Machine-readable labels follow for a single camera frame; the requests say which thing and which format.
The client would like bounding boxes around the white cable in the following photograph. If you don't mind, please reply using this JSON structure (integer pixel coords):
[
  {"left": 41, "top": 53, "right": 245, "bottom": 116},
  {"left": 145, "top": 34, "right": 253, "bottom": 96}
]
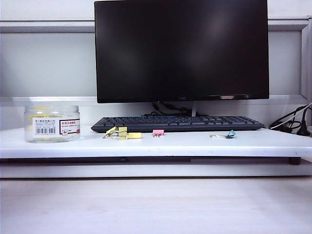
[{"left": 270, "top": 105, "right": 312, "bottom": 129}]

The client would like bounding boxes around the clear plastic jar with label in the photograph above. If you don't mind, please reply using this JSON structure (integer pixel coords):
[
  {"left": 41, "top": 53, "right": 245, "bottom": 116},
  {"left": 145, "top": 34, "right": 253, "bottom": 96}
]
[{"left": 23, "top": 105, "right": 80, "bottom": 144}]

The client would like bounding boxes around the black computer monitor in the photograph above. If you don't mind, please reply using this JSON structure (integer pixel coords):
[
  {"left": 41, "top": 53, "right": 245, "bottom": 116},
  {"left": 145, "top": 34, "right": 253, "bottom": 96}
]
[{"left": 94, "top": 0, "right": 270, "bottom": 117}]

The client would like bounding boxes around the white desk riser board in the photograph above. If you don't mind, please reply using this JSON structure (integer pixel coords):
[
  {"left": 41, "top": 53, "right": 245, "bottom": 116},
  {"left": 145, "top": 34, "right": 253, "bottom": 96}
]
[{"left": 0, "top": 126, "right": 312, "bottom": 166}]

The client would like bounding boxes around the teal binder clip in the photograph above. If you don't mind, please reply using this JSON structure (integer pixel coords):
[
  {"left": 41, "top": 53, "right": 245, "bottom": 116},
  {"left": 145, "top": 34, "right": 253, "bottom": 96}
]
[{"left": 210, "top": 130, "right": 236, "bottom": 139}]

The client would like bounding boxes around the black power cable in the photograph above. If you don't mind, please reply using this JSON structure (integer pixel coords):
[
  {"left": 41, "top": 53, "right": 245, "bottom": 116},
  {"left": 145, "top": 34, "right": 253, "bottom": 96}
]
[{"left": 269, "top": 103, "right": 312, "bottom": 130}]

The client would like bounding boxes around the black computer keyboard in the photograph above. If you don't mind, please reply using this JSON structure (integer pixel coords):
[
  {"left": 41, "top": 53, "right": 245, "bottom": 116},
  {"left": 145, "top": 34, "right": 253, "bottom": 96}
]
[{"left": 91, "top": 116, "right": 266, "bottom": 134}]

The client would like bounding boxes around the black power plug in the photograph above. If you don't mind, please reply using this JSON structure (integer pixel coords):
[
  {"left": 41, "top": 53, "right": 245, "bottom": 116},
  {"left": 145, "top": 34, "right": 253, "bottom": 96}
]
[{"left": 296, "top": 107, "right": 312, "bottom": 136}]

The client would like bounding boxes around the black monitor cable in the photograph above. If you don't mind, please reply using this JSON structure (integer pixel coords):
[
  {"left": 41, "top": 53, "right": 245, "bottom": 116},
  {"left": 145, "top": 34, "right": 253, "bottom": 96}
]
[{"left": 143, "top": 102, "right": 208, "bottom": 117}]

